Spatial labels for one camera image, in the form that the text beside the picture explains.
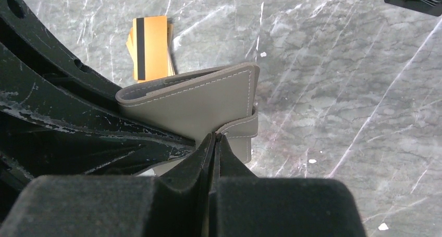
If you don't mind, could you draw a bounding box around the gold card stack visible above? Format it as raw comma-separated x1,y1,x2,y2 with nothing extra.
126,16,176,83

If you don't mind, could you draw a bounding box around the grey card holder blue lining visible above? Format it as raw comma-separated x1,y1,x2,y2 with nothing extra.
115,63,260,163

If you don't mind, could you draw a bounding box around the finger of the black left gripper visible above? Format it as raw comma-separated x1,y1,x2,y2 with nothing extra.
1,0,121,111
1,45,195,208

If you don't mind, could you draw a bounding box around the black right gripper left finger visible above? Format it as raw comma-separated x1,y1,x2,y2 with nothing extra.
1,133,216,236

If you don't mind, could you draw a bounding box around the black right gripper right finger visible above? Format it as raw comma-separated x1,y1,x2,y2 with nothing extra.
208,134,366,236

